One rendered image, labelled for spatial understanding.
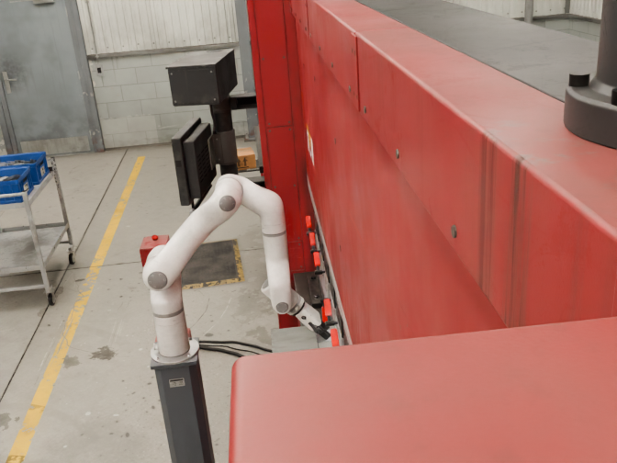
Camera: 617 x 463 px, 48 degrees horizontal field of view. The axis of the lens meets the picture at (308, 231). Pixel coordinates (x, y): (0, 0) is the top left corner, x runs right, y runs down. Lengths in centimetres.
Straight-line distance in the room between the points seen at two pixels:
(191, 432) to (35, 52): 758
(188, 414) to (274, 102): 146
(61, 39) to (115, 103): 104
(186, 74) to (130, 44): 627
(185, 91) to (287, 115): 52
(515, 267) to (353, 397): 29
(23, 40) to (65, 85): 74
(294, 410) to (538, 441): 8
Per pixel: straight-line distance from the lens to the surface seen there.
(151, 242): 441
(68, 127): 1002
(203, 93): 346
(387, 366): 26
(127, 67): 976
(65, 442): 422
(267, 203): 249
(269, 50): 327
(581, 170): 48
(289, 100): 331
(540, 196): 47
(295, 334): 282
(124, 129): 993
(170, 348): 275
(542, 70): 82
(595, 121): 53
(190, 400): 285
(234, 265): 583
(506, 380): 26
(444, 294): 81
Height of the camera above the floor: 245
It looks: 23 degrees down
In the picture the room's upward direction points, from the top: 4 degrees counter-clockwise
